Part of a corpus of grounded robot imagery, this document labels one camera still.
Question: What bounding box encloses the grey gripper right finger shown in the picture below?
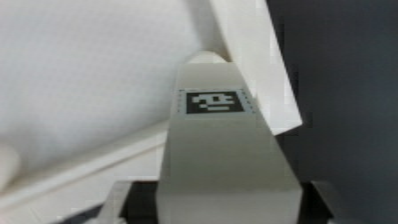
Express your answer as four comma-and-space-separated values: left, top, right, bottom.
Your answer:
306, 181, 342, 224

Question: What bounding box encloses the white desk tabletop tray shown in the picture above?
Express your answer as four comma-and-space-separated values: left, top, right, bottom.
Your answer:
0, 0, 303, 224

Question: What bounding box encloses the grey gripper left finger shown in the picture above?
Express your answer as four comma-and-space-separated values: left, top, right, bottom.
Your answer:
97, 181, 132, 224

